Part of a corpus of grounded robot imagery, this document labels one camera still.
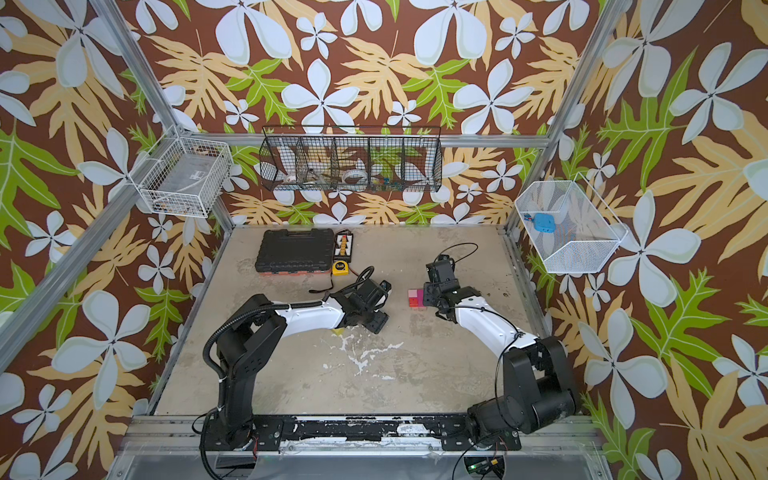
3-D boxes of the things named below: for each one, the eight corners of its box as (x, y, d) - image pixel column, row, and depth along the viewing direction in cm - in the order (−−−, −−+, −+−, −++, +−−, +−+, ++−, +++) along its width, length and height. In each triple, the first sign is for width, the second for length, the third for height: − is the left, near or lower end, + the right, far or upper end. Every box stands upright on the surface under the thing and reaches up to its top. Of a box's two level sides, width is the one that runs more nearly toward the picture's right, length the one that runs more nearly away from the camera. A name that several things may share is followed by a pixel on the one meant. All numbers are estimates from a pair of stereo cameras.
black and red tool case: (257, 278, 107) (251, 268, 102) (270, 239, 119) (265, 228, 114) (330, 279, 107) (327, 268, 102) (335, 239, 119) (333, 228, 114)
